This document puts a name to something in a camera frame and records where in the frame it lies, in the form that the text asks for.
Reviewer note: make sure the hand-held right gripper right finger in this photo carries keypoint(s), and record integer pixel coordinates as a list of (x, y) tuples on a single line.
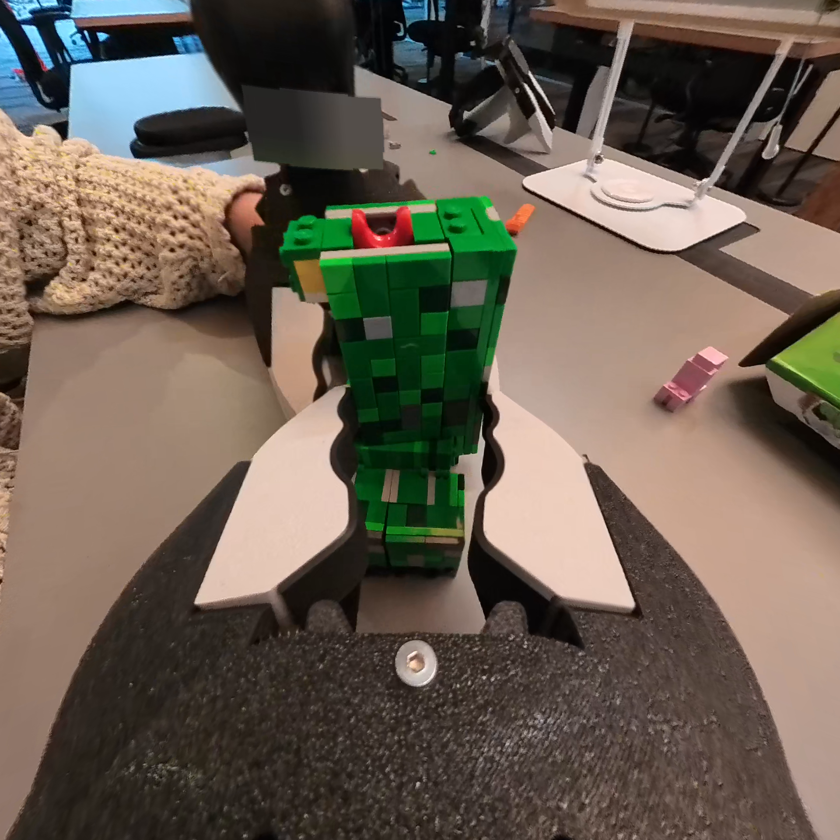
[(551, 518)]

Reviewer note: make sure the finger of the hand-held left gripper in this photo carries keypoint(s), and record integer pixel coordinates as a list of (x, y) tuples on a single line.
[(292, 348)]

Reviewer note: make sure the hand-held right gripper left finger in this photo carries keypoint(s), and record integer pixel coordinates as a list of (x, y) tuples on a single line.
[(289, 518)]

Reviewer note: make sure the green lego creeper figure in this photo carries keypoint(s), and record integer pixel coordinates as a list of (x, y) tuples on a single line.
[(407, 341)]

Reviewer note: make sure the person's left forearm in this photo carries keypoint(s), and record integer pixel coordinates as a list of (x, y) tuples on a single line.
[(98, 216)]

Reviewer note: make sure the pink lego pig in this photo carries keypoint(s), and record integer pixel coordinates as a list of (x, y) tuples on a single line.
[(692, 380)]

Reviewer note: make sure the orange lego brick separator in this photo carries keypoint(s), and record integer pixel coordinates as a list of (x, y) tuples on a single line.
[(520, 218)]

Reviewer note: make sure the green lego set box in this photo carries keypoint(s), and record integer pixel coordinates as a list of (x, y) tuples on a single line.
[(810, 374)]

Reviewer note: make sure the person's left hand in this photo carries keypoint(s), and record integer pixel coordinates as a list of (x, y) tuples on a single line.
[(241, 216)]

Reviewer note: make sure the black oval case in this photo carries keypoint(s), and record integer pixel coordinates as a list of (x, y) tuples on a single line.
[(187, 128)]

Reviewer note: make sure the black white folding stand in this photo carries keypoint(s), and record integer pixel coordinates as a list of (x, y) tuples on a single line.
[(512, 98)]

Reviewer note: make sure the cream knit sweater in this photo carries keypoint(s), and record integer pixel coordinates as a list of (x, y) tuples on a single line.
[(6, 472)]

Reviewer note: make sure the white book stand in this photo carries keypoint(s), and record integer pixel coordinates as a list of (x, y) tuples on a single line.
[(630, 197)]

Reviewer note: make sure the wooden table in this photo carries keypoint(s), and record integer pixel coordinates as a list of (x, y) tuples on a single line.
[(722, 36)]

